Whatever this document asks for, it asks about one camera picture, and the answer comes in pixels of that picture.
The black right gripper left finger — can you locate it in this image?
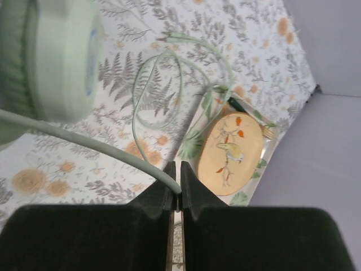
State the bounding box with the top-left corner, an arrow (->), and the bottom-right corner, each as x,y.
0,160 -> 177,271

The round bird painted plate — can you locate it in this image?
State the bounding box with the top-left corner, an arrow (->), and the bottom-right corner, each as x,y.
196,112 -> 263,196

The leaf patterned serving tray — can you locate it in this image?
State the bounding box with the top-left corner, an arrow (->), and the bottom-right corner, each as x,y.
176,95 -> 280,206

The green over-ear headphones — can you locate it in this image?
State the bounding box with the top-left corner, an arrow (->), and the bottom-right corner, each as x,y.
1,1 -> 181,194

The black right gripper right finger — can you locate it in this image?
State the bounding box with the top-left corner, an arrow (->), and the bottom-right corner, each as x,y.
180,162 -> 355,270

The floral patterned table mat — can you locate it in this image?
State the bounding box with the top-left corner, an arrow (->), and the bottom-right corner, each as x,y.
1,1 -> 316,225

